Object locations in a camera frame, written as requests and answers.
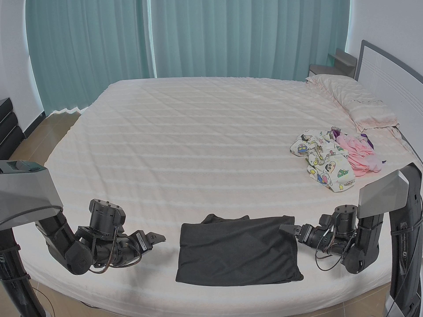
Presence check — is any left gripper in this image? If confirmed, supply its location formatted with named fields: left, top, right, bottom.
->
left=114, top=230, right=166, bottom=265

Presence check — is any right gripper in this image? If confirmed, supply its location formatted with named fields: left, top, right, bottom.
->
left=279, top=224, right=326, bottom=250

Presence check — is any black T-shirt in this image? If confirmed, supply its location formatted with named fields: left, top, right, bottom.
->
left=175, top=213, right=304, bottom=286

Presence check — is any bed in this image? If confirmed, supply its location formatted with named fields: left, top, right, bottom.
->
left=13, top=39, right=423, bottom=316

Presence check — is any white printed garment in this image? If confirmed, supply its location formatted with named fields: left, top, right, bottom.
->
left=290, top=129, right=357, bottom=192

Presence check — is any pink garment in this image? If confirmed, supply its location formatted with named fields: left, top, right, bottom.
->
left=336, top=135, right=383, bottom=177

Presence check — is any purple garment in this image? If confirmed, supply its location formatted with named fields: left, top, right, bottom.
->
left=332, top=127, right=387, bottom=164

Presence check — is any pale pink pillow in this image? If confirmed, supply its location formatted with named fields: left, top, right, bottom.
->
left=306, top=74, right=400, bottom=133

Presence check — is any grey bedside table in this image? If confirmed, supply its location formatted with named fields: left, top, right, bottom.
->
left=309, top=48, right=358, bottom=78

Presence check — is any black chest of drawers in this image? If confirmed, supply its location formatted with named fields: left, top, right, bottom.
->
left=0, top=98, right=25, bottom=161

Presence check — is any blue-green curtain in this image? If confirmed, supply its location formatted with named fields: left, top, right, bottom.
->
left=149, top=0, right=351, bottom=82
left=26, top=0, right=156, bottom=115

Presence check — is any black cable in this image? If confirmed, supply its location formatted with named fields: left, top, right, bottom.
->
left=32, top=282, right=56, bottom=317

